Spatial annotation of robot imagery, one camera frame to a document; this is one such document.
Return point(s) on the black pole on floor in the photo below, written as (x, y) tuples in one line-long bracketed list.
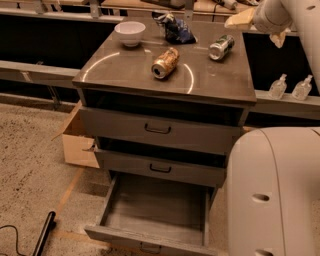
[(48, 226)]

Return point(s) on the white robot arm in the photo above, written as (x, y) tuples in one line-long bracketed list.
[(274, 173)]

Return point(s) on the cardboard box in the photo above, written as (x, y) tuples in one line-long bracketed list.
[(78, 146)]

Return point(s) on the white bowl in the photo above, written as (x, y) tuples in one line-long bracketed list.
[(130, 33)]

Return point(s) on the blue chip bag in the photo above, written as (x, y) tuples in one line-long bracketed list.
[(176, 30)]

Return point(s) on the grey drawer cabinet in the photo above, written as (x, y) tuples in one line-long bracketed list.
[(179, 128)]

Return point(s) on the wooden background table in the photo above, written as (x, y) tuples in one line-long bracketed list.
[(201, 7)]

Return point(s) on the green soda can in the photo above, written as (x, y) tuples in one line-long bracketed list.
[(221, 47)]

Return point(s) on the grey metal rail frame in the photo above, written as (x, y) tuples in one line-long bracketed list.
[(36, 71)]

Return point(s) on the grey top drawer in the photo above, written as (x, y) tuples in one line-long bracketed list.
[(192, 136)]

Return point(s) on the grey middle drawer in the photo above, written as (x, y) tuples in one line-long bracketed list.
[(161, 168)]

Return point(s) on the grey open bottom drawer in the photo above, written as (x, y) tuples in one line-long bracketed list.
[(156, 217)]

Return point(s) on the orange soda can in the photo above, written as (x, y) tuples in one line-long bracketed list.
[(165, 63)]

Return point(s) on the right clear sanitizer bottle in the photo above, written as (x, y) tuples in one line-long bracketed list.
[(302, 89)]

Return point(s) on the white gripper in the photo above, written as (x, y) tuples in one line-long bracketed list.
[(264, 19)]

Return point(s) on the clear sanitizer bottle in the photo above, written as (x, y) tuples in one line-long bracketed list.
[(302, 89), (278, 88)]

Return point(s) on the left clear sanitizer bottle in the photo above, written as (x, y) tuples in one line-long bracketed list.
[(278, 88)]

